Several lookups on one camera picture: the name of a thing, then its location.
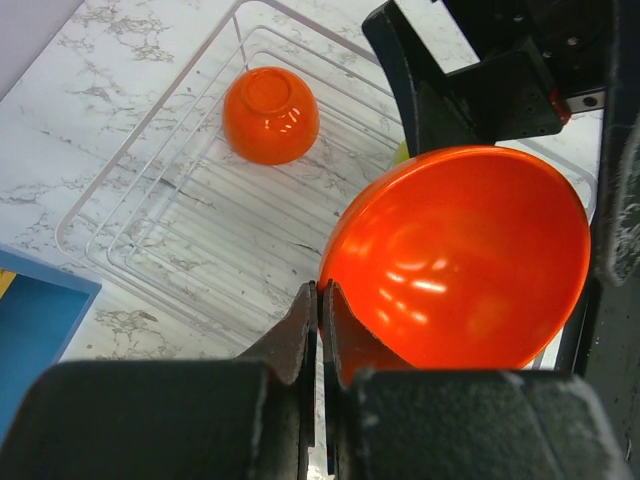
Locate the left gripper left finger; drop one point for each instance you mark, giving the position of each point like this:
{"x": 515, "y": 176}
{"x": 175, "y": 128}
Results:
{"x": 247, "y": 417}

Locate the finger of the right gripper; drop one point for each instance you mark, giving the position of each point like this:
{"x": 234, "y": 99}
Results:
{"x": 434, "y": 115}
{"x": 616, "y": 220}

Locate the orange bowl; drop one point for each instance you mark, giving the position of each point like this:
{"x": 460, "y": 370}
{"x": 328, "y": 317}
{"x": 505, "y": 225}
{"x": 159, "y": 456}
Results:
{"x": 270, "y": 116}
{"x": 463, "y": 258}

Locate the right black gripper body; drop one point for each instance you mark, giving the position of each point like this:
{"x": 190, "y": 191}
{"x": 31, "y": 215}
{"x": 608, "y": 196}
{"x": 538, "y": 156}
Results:
{"x": 539, "y": 63}

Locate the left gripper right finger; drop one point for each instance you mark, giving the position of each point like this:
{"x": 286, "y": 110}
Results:
{"x": 388, "y": 420}

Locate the blue shelf unit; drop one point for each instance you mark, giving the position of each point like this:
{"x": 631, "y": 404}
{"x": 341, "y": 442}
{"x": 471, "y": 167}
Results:
{"x": 41, "y": 310}

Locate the yellow-green bowl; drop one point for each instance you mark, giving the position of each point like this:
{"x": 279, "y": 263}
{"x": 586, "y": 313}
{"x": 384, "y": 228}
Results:
{"x": 401, "y": 154}

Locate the white wire dish rack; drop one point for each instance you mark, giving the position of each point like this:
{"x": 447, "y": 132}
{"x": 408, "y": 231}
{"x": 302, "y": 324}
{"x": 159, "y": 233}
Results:
{"x": 180, "y": 219}

